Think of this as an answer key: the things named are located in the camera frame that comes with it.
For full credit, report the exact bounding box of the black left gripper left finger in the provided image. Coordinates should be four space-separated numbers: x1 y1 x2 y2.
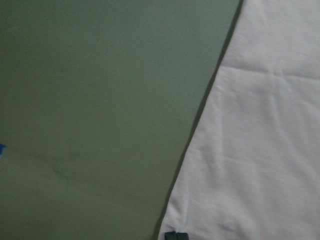
164 231 177 240

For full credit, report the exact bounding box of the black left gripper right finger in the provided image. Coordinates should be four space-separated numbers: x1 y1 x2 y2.
176 232 189 240

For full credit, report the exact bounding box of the pink Snoopy t-shirt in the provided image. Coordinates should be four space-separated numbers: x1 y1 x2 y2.
158 0 320 240

